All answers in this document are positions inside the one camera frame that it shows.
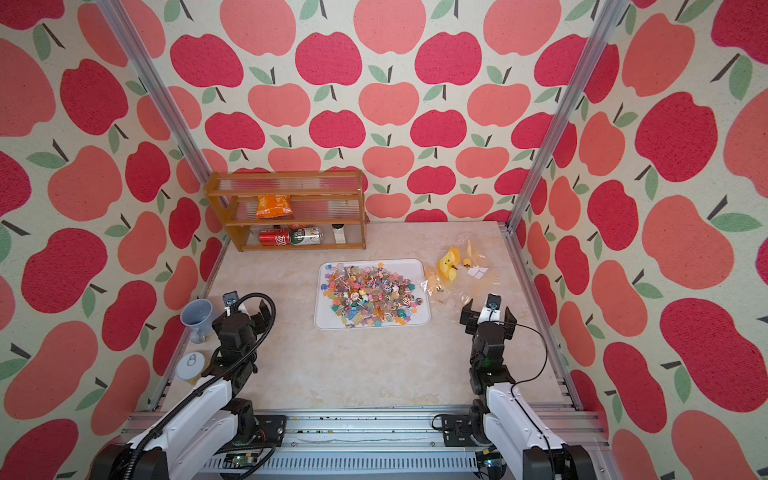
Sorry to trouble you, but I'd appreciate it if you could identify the ziploc bag of yellow candies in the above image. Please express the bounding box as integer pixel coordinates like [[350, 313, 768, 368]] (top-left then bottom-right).
[[422, 236, 501, 308]]

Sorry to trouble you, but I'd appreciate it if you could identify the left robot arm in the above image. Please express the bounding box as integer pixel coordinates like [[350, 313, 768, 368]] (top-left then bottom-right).
[[91, 292, 277, 479]]

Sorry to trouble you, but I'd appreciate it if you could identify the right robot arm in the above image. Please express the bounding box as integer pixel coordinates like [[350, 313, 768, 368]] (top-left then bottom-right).
[[460, 293, 597, 479]]

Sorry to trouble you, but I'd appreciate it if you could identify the poured candies pile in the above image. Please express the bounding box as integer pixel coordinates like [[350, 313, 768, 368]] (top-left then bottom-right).
[[320, 262, 426, 328]]

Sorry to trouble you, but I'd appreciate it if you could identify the orange snack bag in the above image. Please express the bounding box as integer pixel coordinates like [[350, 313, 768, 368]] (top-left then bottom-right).
[[255, 195, 293, 219]]

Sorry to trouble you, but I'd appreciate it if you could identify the grey blue mug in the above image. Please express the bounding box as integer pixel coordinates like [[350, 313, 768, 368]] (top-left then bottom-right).
[[180, 299, 214, 344]]

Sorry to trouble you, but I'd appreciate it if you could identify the red soda can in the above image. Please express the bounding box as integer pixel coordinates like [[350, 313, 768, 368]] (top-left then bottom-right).
[[258, 228, 291, 247]]

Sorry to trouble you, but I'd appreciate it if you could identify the white plastic tray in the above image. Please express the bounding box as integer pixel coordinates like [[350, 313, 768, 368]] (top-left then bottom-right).
[[313, 258, 433, 331]]

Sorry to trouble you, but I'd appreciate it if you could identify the green soda can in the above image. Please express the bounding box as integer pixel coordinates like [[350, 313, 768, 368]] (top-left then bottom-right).
[[290, 227, 323, 246]]

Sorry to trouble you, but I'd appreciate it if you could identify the wooden shelf rack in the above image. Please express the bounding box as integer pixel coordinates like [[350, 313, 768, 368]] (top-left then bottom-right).
[[204, 170, 367, 252]]

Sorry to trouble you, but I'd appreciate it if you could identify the small white bottle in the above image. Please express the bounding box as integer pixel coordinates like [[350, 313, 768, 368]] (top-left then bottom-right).
[[332, 224, 347, 245]]

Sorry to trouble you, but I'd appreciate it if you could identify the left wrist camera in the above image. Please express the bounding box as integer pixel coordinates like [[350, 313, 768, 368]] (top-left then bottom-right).
[[222, 291, 239, 315]]

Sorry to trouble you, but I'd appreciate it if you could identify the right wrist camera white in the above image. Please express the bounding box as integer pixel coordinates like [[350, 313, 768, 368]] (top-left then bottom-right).
[[478, 294, 502, 324]]

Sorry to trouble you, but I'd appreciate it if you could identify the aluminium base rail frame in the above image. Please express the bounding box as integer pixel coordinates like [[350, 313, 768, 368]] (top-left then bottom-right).
[[118, 402, 619, 479]]

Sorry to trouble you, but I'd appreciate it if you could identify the left aluminium corner post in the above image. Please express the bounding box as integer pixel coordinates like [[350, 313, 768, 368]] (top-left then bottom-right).
[[96, 0, 211, 185]]

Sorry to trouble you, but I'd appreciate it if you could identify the aluminium corner post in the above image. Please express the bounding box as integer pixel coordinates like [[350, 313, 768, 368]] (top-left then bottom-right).
[[96, 0, 211, 185], [505, 0, 630, 234]]

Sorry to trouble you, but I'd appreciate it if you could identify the right aluminium corner post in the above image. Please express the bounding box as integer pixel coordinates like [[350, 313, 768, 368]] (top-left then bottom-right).
[[505, 0, 630, 234]]

